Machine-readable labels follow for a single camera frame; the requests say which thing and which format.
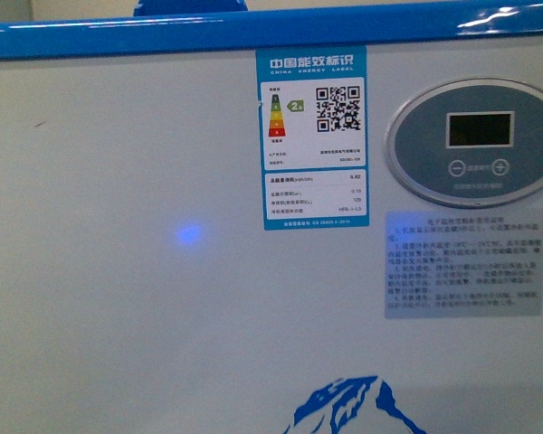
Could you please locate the oval grey control panel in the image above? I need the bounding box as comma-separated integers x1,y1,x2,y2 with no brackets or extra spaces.
386,78,543,209

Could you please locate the white blue chest freezer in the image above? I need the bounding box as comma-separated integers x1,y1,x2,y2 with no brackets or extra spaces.
0,1,543,433

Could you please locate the blue energy label sticker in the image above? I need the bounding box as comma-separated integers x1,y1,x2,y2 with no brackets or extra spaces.
255,45,370,231

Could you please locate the rear glass lid blue handle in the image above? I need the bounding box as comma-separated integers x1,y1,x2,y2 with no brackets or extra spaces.
133,0,248,17

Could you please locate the blue mountain logo decal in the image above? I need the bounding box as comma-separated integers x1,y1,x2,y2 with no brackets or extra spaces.
284,375,424,434

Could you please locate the grey instruction sticker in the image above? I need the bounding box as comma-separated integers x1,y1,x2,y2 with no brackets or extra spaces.
385,209,543,319

